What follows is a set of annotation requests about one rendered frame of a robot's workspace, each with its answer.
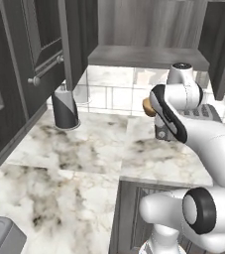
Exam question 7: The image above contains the dark panelled cabinet door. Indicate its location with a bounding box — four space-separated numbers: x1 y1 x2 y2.
0 0 67 122

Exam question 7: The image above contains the grey toaster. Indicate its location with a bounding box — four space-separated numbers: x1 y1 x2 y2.
154 103 223 143

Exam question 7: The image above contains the dark grey paper towel roll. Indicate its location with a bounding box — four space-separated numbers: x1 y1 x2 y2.
51 82 82 131

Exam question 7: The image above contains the open grey wood cabinet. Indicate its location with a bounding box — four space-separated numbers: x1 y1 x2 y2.
87 0 211 72

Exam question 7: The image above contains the brown round bread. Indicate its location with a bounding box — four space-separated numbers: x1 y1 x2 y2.
142 97 158 118

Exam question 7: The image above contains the dark plain cabinet door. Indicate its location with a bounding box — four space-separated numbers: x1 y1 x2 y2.
56 0 99 92
197 0 225 102

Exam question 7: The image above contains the grey rounded box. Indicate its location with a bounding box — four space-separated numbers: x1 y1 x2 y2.
0 213 28 254

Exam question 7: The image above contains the grey bar door handle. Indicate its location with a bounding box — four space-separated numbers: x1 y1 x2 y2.
27 55 65 87

